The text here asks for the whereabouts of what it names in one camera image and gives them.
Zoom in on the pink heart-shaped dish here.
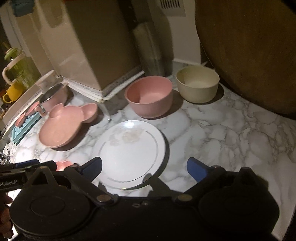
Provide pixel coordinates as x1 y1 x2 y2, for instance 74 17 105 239
56 160 73 171

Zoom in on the white round plate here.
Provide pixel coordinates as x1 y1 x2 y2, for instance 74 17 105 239
91 120 166 190

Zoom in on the pink bear-shaped plate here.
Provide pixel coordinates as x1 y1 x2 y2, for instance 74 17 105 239
39 103 98 149

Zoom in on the cream round bowl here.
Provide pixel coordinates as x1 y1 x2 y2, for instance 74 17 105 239
176 65 220 104

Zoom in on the pink round bowl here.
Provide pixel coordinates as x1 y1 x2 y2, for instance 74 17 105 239
125 76 173 118

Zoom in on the person's left hand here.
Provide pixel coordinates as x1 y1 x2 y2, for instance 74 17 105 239
1 192 13 239

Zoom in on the blue ice cube tray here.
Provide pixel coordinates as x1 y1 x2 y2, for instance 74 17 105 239
11 113 41 145

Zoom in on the pink leaf dish left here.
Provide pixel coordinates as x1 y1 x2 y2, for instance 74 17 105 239
15 113 26 127

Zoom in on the pink leaf dish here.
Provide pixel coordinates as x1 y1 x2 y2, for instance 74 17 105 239
15 113 26 127
26 101 40 116

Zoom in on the pink leaf dish right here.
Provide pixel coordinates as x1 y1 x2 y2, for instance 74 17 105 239
26 101 40 116

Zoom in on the yellow mug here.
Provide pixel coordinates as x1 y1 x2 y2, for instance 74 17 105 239
3 82 24 103

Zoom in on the white floral ceramic bowl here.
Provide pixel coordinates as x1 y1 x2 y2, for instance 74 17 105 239
35 70 63 93

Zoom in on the green glass pitcher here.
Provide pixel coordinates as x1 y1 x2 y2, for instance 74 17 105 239
2 48 41 90

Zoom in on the steel cleaver knife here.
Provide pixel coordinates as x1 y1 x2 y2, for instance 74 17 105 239
132 22 165 76

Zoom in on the round wooden cutting board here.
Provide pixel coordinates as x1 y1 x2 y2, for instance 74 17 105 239
195 1 295 114

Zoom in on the pink steel-lined handled bowl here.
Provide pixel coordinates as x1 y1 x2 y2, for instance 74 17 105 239
34 83 68 117

